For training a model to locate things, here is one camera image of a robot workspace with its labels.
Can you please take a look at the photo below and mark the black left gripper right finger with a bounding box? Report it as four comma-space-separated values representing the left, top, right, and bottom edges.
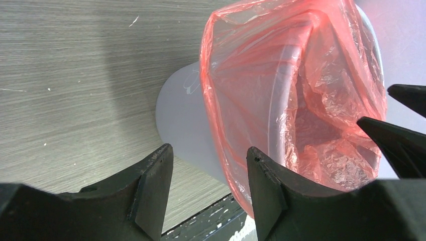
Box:
247, 147, 425, 240

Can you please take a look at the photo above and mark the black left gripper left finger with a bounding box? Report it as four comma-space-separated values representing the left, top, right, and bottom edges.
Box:
1, 144, 173, 240

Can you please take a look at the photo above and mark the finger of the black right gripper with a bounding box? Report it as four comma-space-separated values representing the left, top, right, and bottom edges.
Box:
387, 84, 425, 117
357, 117, 425, 179

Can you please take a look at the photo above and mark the red plastic trash bag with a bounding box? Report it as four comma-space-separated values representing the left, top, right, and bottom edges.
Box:
199, 0, 388, 218

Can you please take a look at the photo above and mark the grey plastic trash bin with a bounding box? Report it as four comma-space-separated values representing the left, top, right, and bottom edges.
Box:
155, 3, 383, 187

